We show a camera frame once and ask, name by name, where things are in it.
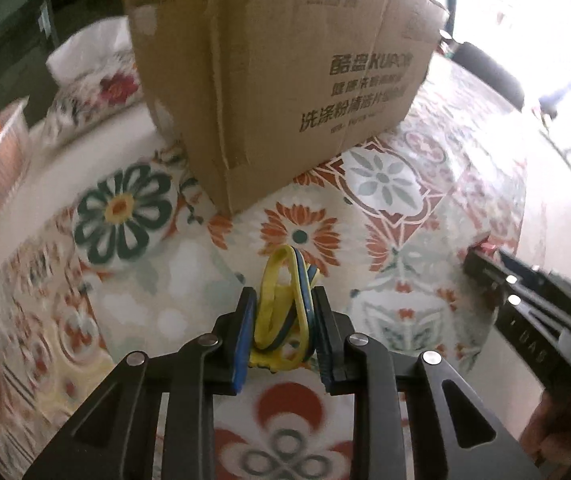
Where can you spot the person's right hand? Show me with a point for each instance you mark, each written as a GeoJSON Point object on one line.
{"type": "Point", "coordinates": [565, 425]}

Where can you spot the floral tissue pack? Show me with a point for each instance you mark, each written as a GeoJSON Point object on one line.
{"type": "Point", "coordinates": [93, 85]}

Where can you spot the yellow and blue elastic band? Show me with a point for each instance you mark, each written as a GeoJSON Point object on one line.
{"type": "Point", "coordinates": [271, 280]}

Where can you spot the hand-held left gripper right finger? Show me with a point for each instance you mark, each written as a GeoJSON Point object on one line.
{"type": "Point", "coordinates": [323, 345]}

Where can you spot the patterned tablecloth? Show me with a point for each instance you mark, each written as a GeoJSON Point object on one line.
{"type": "Point", "coordinates": [390, 185]}

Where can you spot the brown cardboard box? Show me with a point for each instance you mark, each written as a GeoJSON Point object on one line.
{"type": "Point", "coordinates": [290, 60]}

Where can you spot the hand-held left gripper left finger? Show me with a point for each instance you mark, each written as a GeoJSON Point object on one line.
{"type": "Point", "coordinates": [243, 342]}

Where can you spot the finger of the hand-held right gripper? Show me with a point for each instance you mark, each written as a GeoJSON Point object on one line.
{"type": "Point", "coordinates": [490, 272]}
{"type": "Point", "coordinates": [520, 266]}

